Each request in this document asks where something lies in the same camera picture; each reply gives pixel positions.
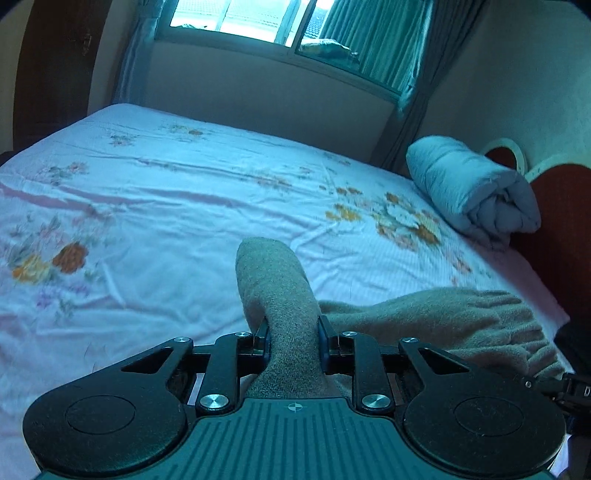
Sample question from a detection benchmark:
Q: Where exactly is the pale sheer curtain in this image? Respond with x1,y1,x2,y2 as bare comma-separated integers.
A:
113,0,178,104

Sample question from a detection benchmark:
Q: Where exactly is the grey-brown fleece blanket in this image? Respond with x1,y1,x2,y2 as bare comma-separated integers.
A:
235,237,572,400

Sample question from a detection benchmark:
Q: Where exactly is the red-brown headboard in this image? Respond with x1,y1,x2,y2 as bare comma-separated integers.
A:
482,138,591,319

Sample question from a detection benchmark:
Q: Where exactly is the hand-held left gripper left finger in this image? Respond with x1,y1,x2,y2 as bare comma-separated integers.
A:
120,318,272,416

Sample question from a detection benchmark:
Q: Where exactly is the floral white bed sheet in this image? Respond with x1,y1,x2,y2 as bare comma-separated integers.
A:
0,103,571,462

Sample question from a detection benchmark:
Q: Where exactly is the window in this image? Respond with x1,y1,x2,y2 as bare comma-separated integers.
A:
154,0,407,100

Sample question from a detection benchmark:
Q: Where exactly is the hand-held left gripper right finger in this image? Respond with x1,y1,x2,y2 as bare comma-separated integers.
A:
317,316,472,416

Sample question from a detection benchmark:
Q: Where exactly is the dark curtain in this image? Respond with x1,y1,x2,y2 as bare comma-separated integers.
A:
392,0,488,118

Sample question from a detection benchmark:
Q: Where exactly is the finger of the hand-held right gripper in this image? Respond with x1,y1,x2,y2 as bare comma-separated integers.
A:
522,374,591,409

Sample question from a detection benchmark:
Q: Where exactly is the rolled grey duvet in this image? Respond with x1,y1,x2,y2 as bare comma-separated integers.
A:
406,135,542,251

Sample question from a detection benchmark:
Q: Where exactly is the green pleated curtain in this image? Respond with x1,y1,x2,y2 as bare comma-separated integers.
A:
318,0,435,93

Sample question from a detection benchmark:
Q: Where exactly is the cloth on window sill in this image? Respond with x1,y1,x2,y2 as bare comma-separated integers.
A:
299,39,361,60

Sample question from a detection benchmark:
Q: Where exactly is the dark wooden door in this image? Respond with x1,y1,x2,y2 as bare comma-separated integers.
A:
13,0,114,148

